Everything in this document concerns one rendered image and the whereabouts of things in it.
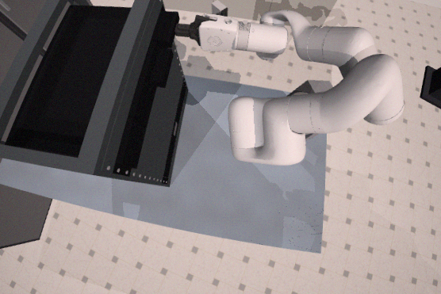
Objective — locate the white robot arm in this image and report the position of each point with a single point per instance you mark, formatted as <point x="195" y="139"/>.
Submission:
<point x="273" y="132"/>

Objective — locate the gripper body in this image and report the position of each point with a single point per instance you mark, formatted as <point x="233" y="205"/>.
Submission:
<point x="220" y="35"/>

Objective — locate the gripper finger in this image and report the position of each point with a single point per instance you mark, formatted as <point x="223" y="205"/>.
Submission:
<point x="193" y="36"/>
<point x="193" y="27"/>

